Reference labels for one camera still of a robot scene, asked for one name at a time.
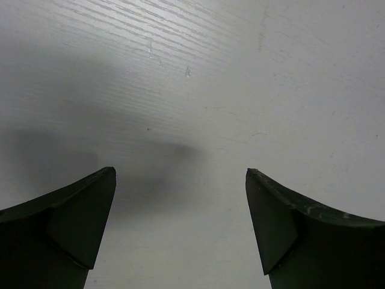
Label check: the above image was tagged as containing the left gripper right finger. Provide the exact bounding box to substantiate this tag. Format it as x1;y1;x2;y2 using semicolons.
245;169;384;288

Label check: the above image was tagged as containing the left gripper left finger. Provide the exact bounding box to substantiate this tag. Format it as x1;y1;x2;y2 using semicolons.
1;167;116;288

